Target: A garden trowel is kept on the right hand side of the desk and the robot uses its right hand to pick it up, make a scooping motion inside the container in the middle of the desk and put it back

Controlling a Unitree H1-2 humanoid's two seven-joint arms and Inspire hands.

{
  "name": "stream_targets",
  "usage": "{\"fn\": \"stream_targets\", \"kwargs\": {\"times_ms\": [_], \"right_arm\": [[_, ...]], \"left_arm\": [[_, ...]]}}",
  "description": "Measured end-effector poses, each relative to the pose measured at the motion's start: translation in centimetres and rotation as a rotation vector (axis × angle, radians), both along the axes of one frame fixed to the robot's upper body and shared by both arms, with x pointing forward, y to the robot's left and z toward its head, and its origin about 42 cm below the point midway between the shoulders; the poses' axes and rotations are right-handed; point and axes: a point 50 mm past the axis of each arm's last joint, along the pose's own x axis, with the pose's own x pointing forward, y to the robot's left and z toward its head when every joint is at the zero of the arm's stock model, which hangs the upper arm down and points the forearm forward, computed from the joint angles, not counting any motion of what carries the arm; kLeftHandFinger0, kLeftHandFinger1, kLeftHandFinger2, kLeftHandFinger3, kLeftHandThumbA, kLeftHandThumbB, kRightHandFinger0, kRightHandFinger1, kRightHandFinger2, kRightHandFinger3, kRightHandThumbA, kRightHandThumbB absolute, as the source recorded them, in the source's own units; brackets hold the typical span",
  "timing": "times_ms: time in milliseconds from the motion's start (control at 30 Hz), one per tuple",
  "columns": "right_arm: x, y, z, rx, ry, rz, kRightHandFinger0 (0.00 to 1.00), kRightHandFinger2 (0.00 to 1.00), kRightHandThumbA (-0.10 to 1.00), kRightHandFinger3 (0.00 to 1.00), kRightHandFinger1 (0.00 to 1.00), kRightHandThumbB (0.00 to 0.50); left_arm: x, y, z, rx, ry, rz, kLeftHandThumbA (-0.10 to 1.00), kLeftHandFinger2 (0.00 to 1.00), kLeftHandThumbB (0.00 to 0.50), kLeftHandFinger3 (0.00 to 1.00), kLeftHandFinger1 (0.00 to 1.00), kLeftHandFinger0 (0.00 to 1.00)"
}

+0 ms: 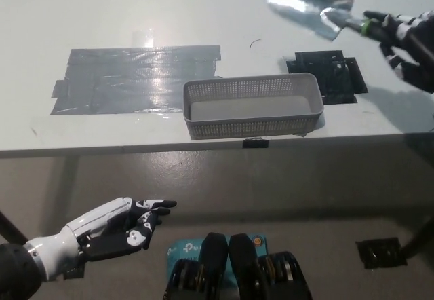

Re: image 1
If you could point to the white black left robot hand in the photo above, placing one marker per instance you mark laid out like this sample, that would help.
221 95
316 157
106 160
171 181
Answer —
81 233

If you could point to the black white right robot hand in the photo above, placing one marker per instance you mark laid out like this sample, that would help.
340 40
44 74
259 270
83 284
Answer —
418 62

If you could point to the black tape patch on desk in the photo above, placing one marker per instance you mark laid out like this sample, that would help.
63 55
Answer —
329 72

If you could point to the black robot left body block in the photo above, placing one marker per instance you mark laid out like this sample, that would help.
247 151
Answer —
213 252

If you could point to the black slanted table leg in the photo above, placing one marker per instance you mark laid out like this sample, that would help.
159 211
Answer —
420 235
12 228

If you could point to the teal tp-link box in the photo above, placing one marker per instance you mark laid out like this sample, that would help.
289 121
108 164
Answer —
183 249

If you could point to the grey perforated plastic basket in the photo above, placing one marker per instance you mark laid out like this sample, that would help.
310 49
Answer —
244 128

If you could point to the large grey duct tape patch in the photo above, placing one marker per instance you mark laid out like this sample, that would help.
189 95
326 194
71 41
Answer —
118 83

